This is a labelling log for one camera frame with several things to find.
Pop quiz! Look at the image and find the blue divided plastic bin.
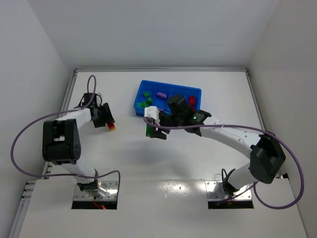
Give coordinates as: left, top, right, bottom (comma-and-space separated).
133, 80, 202, 117

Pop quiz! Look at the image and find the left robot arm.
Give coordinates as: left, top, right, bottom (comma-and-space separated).
42, 93, 115, 197

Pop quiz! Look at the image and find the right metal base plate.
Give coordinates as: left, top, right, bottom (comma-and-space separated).
205, 180, 252, 202

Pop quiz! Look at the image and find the red round lego brick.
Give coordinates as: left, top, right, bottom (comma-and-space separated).
188, 96, 196, 107

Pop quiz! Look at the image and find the green butterfly printed lego brick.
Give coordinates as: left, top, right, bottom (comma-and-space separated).
146, 124, 153, 137

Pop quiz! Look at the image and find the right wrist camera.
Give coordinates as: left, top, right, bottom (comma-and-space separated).
144, 106, 159, 125

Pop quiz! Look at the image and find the purple lego brick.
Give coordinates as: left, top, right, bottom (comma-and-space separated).
156, 92, 167, 100

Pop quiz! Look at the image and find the green curved lego brick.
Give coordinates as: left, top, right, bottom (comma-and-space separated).
137, 101, 149, 108

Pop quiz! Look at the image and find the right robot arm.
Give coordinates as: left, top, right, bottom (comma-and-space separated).
144, 95, 286, 197

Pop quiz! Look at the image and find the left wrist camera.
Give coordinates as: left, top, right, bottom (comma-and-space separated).
96, 93, 102, 100

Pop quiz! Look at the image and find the metal base plate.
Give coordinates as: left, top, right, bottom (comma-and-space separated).
73, 180, 118, 202
205, 180, 252, 202

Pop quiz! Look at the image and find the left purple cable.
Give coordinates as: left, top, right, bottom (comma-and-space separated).
10, 75, 121, 179

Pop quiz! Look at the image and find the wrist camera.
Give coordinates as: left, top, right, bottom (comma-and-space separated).
96, 93, 102, 100
144, 106, 159, 125

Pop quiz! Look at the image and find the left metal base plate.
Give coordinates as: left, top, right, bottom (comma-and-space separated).
73, 180, 118, 202

